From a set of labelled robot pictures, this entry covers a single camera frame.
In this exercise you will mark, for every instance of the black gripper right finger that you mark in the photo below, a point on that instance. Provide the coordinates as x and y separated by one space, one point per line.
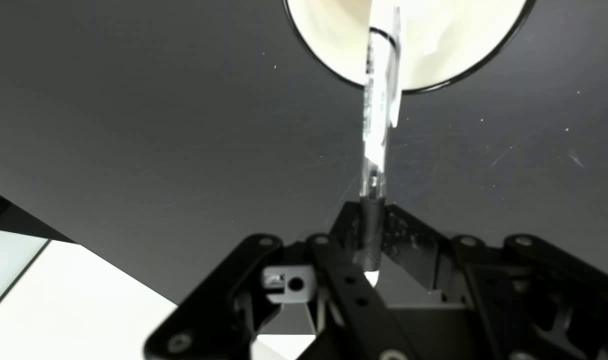
526 296

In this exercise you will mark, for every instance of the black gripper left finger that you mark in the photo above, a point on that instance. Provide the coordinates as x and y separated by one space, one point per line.
223 317

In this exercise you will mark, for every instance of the black and white pen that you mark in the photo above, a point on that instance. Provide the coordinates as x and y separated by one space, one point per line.
379 116

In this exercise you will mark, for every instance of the yellow mug white inside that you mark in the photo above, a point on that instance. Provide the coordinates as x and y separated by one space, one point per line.
441 40

